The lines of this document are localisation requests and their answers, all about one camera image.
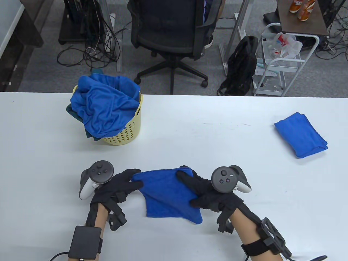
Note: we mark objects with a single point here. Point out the black backpack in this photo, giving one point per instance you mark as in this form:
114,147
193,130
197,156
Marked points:
240,65

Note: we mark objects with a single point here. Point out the black forearm box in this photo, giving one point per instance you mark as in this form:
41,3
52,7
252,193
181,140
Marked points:
85,242

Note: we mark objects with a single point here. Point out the white desk with dark frame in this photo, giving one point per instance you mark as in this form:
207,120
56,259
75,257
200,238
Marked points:
8,24

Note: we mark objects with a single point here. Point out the brown side table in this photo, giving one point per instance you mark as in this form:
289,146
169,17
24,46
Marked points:
288,21

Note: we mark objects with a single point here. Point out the person's left forearm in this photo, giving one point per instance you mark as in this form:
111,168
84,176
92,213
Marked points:
102,217

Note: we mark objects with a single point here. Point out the dark teal clothes garment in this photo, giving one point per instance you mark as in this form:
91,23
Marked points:
71,112

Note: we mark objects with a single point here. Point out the black office chair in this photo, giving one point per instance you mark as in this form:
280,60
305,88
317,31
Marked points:
163,24

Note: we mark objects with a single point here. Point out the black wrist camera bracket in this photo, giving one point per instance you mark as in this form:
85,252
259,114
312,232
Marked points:
225,224
118,220

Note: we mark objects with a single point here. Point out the yellow laundry basket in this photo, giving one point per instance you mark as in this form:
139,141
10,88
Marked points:
127,133

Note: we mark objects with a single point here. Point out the blue terry towel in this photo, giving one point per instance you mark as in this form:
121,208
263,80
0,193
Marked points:
163,195
299,136

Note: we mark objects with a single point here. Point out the white metal desk leg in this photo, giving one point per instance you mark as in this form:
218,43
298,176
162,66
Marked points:
119,54

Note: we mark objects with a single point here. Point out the white utility cart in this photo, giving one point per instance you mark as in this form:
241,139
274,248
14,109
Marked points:
288,68

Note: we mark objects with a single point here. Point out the grey metal foot plate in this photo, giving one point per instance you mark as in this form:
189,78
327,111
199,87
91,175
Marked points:
225,23

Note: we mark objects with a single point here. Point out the black flat stand base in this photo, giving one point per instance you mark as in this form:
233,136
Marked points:
272,17

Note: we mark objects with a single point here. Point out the black computer tower stand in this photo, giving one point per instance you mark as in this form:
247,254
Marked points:
78,16

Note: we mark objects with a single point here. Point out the person's right forearm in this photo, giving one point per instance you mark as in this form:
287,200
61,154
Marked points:
246,233

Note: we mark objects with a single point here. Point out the silver metal desk leg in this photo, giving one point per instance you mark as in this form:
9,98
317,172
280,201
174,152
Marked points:
239,27

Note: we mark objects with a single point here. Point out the orange drink bottle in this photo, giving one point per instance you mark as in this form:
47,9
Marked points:
304,12
295,6

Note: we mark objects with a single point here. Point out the person's left hand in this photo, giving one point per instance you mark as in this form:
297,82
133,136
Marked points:
114,187

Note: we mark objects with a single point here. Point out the grey handheld controller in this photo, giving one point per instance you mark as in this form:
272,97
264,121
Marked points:
224,179
100,170

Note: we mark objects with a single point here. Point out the person's right hand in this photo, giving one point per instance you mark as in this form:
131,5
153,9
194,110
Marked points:
212,201

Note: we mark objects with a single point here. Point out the white plastic bag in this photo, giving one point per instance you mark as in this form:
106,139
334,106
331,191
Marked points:
291,47

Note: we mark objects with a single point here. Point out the blue clothes shirt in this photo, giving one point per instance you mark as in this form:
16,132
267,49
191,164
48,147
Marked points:
106,108

